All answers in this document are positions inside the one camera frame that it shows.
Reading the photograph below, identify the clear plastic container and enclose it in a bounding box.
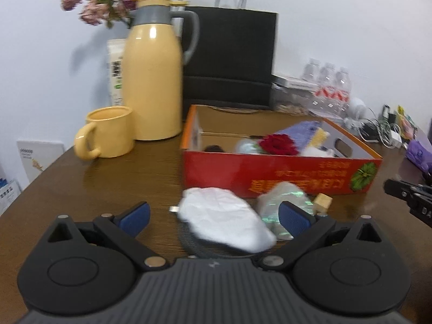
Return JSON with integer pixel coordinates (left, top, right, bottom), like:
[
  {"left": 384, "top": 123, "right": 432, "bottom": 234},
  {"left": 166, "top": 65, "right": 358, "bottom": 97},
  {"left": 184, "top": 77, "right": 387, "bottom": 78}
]
[{"left": 309, "top": 99, "right": 348, "bottom": 119}]

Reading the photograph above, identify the clear water bottle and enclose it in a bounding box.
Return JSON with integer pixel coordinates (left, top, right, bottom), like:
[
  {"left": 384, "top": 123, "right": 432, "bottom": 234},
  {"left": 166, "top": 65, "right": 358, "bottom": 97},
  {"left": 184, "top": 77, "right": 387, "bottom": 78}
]
[
  {"left": 332, "top": 67, "right": 352, "bottom": 107},
  {"left": 302, "top": 58, "right": 321, "bottom": 86},
  {"left": 315, "top": 62, "right": 336, "bottom": 103}
]

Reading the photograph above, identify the tangle of cables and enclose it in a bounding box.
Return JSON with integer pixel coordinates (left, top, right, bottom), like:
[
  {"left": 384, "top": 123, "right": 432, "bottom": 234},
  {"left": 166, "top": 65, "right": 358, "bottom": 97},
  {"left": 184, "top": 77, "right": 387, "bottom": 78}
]
[{"left": 347, "top": 108, "right": 404, "bottom": 149}]

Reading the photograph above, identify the red cardboard box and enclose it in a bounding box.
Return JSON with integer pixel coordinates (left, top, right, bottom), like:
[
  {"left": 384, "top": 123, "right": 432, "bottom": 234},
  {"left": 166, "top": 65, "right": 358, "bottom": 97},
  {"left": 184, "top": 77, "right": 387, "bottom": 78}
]
[{"left": 180, "top": 104, "right": 383, "bottom": 199}]

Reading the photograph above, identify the purple tissue pack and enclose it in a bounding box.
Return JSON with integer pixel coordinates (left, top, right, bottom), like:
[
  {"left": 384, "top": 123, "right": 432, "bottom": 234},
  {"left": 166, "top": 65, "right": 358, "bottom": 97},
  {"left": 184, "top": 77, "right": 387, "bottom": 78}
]
[{"left": 405, "top": 138, "right": 432, "bottom": 173}]

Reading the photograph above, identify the small wooden block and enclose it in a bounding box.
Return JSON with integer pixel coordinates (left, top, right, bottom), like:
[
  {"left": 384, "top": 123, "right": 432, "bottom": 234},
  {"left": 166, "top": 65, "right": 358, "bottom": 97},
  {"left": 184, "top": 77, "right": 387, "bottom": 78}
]
[{"left": 313, "top": 193, "right": 333, "bottom": 215}]

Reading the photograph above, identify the iridescent plastic bag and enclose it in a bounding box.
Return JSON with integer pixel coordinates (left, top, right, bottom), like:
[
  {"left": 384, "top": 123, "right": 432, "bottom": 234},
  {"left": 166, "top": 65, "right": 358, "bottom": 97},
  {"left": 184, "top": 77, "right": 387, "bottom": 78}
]
[{"left": 256, "top": 181, "right": 316, "bottom": 240}]

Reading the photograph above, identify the blue white packet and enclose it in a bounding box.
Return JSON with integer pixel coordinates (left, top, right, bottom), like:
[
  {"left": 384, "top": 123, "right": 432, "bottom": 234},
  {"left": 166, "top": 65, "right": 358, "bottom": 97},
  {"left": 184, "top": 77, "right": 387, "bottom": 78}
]
[{"left": 0, "top": 177, "right": 21, "bottom": 217}]

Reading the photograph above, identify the white tall carton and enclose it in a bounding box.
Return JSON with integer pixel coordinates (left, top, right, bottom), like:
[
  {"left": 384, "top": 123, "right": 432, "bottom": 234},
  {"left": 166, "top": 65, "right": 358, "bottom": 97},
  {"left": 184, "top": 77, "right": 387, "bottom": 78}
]
[{"left": 107, "top": 39, "right": 127, "bottom": 107}]

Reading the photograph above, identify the white cloth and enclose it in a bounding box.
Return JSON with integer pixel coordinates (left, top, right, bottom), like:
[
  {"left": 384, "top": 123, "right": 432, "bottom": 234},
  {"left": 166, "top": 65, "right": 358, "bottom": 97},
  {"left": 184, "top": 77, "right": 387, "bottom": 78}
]
[{"left": 178, "top": 187, "right": 277, "bottom": 253}]

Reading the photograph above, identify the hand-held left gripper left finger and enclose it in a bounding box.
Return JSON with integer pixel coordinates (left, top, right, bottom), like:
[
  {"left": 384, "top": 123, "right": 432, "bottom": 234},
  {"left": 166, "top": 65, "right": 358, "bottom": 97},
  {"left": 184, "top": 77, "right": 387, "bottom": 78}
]
[{"left": 47, "top": 201, "right": 169, "bottom": 271}]

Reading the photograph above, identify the black paper bag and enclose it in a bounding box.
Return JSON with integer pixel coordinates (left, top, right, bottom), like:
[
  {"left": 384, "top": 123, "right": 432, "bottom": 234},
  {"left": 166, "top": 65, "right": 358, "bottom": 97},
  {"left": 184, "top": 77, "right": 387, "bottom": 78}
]
[{"left": 182, "top": 0, "right": 280, "bottom": 110}]

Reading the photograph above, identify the red fabric rose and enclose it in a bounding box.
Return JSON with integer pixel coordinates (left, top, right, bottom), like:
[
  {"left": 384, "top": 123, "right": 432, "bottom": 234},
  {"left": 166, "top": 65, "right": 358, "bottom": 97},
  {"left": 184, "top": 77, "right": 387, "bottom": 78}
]
[{"left": 258, "top": 134, "right": 299, "bottom": 156}]

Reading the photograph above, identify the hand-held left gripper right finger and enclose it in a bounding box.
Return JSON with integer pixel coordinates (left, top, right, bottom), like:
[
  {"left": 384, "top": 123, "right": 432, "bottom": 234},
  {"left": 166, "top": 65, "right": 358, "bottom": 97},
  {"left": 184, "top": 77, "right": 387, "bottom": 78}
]
[{"left": 258, "top": 201, "right": 383, "bottom": 271}]

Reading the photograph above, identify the white flat box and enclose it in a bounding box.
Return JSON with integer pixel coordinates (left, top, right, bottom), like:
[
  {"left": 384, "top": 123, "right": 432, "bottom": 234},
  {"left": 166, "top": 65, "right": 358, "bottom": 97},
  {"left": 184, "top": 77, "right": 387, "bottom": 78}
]
[{"left": 273, "top": 74, "right": 319, "bottom": 92}]

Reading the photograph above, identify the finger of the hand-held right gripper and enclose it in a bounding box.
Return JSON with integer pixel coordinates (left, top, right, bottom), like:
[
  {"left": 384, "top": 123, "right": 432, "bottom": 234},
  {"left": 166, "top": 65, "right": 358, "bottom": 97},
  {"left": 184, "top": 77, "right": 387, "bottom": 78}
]
[{"left": 384, "top": 178, "right": 422, "bottom": 210}]

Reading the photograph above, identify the clear jar of sunflower seeds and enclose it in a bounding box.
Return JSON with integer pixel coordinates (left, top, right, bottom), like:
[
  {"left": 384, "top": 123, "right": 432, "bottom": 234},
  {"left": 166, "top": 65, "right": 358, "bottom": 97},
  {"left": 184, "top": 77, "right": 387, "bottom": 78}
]
[{"left": 272, "top": 83, "right": 313, "bottom": 113}]

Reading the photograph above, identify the white round device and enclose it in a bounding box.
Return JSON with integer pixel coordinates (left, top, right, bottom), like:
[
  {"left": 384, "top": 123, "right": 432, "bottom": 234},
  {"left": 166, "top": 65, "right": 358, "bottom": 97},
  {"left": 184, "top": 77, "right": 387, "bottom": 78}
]
[{"left": 347, "top": 97, "right": 367, "bottom": 119}]

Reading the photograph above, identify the white printed board box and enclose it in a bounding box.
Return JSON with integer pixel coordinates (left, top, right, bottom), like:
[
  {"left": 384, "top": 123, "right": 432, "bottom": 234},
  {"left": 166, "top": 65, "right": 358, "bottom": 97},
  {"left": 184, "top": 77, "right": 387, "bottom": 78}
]
[{"left": 16, "top": 139, "right": 65, "bottom": 183}]

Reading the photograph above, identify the pale crumpled plastic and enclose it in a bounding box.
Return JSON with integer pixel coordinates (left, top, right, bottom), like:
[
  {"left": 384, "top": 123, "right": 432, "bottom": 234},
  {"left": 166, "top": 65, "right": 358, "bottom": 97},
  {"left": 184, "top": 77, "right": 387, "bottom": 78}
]
[{"left": 234, "top": 138, "right": 262, "bottom": 154}]

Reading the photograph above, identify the dried rose bouquet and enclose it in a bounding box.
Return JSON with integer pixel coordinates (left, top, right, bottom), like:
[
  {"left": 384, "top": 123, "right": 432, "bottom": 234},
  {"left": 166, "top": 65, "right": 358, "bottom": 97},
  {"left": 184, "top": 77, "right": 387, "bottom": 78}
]
[{"left": 61, "top": 0, "right": 201, "bottom": 29}]

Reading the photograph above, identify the yellow thermos jug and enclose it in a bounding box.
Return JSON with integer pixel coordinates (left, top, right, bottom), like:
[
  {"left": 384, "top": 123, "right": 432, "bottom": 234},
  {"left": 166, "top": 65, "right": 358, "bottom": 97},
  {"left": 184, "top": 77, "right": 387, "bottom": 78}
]
[{"left": 122, "top": 0, "right": 200, "bottom": 141}]

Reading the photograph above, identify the colourful snack packet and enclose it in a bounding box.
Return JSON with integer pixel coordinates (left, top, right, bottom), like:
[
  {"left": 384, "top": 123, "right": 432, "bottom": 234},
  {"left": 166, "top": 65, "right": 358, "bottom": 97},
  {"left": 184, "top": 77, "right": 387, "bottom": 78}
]
[{"left": 396, "top": 106, "right": 417, "bottom": 139}]

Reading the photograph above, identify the yellow mug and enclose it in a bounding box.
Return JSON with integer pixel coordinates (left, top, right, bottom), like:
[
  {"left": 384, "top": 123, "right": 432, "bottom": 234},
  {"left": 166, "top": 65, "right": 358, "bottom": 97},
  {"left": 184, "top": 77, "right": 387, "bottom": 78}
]
[{"left": 74, "top": 106, "right": 135, "bottom": 160}]

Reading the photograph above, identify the purple knitted cloth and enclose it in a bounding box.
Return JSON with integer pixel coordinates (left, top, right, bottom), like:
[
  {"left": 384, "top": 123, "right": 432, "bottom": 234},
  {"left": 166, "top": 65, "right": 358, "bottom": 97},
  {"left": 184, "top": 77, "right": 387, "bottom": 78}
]
[{"left": 270, "top": 120, "right": 323, "bottom": 149}]

